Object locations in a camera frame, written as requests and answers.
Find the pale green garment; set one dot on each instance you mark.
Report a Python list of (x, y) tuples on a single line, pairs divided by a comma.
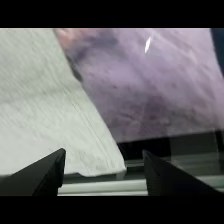
[(43, 113)]

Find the silver frame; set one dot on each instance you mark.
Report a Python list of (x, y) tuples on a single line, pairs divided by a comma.
[(140, 180)]

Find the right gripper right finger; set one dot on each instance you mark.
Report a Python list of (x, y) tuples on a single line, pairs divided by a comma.
[(170, 180)]

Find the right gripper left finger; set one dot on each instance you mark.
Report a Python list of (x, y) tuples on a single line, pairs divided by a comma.
[(40, 176)]

